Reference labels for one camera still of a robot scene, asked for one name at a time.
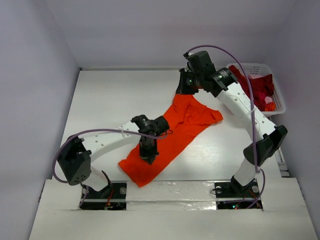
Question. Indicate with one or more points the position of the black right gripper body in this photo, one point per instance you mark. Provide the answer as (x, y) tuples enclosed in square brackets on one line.
[(182, 81)]

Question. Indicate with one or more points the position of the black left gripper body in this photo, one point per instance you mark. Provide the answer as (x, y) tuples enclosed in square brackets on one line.
[(148, 150)]

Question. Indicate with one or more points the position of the orange t shirt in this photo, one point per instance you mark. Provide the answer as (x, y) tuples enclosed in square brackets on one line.
[(187, 118)]

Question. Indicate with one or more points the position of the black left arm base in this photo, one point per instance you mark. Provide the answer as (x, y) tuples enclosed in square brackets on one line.
[(112, 199)]

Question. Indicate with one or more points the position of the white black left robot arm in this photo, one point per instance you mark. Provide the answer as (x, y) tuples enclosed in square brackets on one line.
[(80, 150)]

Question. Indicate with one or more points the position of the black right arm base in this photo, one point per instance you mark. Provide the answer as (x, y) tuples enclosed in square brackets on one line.
[(228, 199)]

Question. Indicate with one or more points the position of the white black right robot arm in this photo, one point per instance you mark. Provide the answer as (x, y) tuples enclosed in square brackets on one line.
[(200, 74)]

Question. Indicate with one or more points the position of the white plastic laundry basket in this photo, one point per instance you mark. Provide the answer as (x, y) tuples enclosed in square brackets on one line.
[(257, 70)]

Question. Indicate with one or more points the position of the dark red t shirt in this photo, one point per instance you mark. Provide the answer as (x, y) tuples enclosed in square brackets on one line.
[(261, 87)]

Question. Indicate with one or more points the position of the pink garment in basket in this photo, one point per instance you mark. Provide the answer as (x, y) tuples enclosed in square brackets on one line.
[(268, 100)]

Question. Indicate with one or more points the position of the orange garment in basket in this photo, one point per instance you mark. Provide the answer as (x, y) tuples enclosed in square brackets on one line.
[(270, 107)]

